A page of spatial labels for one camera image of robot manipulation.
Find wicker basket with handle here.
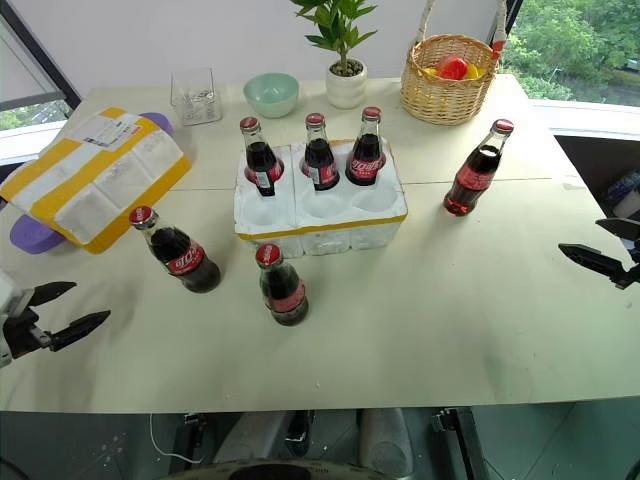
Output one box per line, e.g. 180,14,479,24
399,0,510,126

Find purple plastic board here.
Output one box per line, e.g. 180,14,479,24
9,111,175,256

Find blue and white package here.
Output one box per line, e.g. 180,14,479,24
606,168,640,219

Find cola bottle, translucent red cola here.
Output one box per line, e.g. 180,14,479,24
443,118,515,218

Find black metal table bracket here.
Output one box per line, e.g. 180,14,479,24
431,406,494,480
169,411,209,474

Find clear square plastic container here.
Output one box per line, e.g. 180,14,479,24
169,67,224,126

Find white foam lid, yellow tape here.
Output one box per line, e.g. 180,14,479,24
0,107,194,256

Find grey rounded shape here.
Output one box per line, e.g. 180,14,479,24
358,408,415,479

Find cola bottle, narrow red label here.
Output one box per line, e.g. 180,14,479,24
303,112,341,192

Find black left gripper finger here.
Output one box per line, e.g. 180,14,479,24
28,281,78,307
49,309,112,352

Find cola bottle, large white lettering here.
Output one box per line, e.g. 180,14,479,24
128,205,222,294

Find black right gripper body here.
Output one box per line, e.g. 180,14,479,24
615,235,640,291

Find green plant in white pot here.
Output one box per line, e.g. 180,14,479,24
289,0,379,110

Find cola bottle, label facing sideways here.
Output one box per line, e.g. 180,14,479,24
239,116,285,198

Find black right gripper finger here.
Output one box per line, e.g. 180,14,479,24
558,243,627,284
595,217,640,241

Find thin white cable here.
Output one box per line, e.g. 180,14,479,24
149,412,202,465

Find red toy fruit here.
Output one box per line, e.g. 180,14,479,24
436,55,470,80

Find cola bottle, white script label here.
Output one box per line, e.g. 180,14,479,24
344,106,388,187

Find dark window frame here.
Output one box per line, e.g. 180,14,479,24
0,0,83,115

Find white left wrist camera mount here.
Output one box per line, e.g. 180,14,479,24
0,271,35,371

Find white foam bottle crate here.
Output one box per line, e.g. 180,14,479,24
233,138,409,257

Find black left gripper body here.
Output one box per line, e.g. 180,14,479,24
3,306,54,359

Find mint green bowl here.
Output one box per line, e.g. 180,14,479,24
243,72,300,119

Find cola bottle, small-print red label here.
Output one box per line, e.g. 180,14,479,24
255,243,310,328

